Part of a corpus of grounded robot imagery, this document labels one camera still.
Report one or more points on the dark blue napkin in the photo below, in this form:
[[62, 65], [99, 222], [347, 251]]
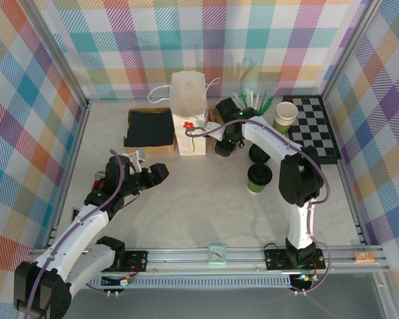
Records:
[[149, 128]]

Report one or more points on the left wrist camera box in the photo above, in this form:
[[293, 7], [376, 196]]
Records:
[[134, 157]]

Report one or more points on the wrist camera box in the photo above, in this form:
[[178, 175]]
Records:
[[134, 157], [214, 127]]

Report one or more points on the white flower paper bag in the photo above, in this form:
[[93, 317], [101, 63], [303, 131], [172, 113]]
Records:
[[187, 99]]

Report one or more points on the small mint green clock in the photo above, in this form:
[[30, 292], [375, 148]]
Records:
[[217, 254]]

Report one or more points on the small orange wooden block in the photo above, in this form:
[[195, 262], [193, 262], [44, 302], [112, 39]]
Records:
[[364, 256]]

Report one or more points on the black plastic cup lid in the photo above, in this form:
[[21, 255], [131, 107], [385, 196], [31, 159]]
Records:
[[260, 173]]

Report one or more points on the green straw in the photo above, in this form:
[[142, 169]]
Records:
[[263, 100], [268, 102], [244, 99]]

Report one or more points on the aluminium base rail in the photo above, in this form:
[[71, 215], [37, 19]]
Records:
[[179, 262]]

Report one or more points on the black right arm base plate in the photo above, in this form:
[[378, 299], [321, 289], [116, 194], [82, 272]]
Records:
[[276, 259]]

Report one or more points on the small silver object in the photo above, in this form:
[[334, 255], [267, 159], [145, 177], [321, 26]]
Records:
[[99, 173]]

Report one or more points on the green white paper cup stack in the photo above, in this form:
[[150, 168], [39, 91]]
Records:
[[281, 124]]

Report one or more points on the small red triangle sign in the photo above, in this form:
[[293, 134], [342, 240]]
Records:
[[76, 214]]

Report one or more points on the small connector board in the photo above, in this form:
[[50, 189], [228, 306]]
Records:
[[124, 281], [304, 279]]

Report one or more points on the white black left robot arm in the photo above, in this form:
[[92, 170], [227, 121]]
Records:
[[83, 226]]

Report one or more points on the black white chessboard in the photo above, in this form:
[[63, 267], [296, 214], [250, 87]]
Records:
[[314, 116]]

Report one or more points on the aluminium corner post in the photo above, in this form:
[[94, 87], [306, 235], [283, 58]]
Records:
[[348, 50], [60, 54]]

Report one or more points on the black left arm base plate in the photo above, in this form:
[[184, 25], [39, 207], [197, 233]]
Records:
[[136, 260]]

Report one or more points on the white straw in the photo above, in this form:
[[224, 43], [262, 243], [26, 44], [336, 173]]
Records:
[[251, 98], [257, 99], [236, 99]]

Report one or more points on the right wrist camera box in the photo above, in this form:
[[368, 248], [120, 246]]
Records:
[[214, 127]]

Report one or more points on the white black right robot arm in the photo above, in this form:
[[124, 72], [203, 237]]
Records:
[[269, 136]]

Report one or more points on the black cup lid stack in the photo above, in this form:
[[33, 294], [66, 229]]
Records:
[[257, 156]]

